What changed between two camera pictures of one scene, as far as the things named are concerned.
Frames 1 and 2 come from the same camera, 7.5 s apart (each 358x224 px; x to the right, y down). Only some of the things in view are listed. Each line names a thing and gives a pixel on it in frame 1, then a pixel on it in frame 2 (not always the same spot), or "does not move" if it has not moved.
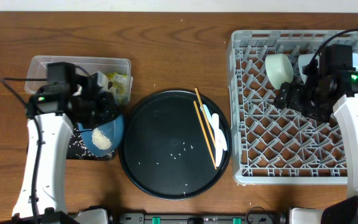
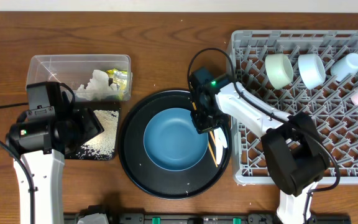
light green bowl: [279, 69] does not move
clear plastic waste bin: [116, 70] does not move
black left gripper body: [97, 110] -> [77, 130]
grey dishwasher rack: [271, 145] does not move
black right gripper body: [306, 101] -> [205, 120]
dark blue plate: [113, 129] -> [172, 141]
